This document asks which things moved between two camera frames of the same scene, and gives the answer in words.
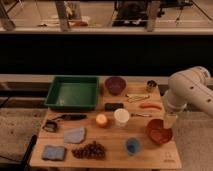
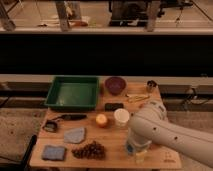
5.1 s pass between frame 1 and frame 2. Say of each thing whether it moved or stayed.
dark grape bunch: stayed
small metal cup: stayed
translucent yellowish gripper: moved
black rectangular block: stayed
